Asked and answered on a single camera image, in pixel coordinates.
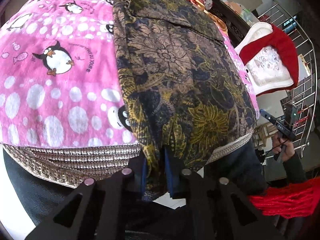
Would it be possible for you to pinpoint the white chair with red cloth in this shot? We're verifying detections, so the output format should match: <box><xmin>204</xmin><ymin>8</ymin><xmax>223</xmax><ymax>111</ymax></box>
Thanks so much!
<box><xmin>235</xmin><ymin>22</ymin><xmax>311</xmax><ymax>96</ymax></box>

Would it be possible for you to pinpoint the dark wooden headboard cabinet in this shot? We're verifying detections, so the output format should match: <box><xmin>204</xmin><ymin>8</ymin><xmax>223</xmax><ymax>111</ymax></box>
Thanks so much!
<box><xmin>209</xmin><ymin>0</ymin><xmax>250</xmax><ymax>48</ymax></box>

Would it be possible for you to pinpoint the metal wire rack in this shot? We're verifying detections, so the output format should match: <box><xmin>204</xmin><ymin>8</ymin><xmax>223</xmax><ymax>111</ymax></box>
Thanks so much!
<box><xmin>257</xmin><ymin>0</ymin><xmax>318</xmax><ymax>159</ymax></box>

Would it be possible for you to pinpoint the person's right hand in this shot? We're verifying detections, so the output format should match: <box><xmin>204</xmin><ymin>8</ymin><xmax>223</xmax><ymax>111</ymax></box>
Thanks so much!
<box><xmin>272</xmin><ymin>132</ymin><xmax>295</xmax><ymax>162</ymax></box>

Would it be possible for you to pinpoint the pink penguin bed blanket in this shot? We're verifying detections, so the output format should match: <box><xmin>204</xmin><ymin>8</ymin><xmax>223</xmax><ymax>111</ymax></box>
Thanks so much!
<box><xmin>1</xmin><ymin>0</ymin><xmax>258</xmax><ymax>187</ymax></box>

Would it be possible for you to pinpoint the red knitted cloth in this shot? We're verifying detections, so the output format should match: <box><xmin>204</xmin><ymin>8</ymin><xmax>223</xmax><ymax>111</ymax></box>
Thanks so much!
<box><xmin>249</xmin><ymin>178</ymin><xmax>319</xmax><ymax>219</ymax></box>

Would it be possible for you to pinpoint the dark floral patterned garment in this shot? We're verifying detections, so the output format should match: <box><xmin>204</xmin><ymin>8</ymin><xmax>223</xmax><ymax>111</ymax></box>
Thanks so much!
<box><xmin>113</xmin><ymin>0</ymin><xmax>256</xmax><ymax>200</ymax></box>

